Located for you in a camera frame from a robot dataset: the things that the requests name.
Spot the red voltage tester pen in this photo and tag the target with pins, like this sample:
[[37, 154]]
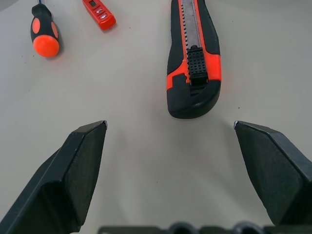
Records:
[[102, 19]]

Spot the black orange utility knife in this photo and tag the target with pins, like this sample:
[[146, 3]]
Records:
[[179, 97]]

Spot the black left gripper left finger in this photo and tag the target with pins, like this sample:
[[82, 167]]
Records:
[[61, 185]]

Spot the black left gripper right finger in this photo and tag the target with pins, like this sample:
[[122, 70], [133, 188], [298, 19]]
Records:
[[273, 175]]

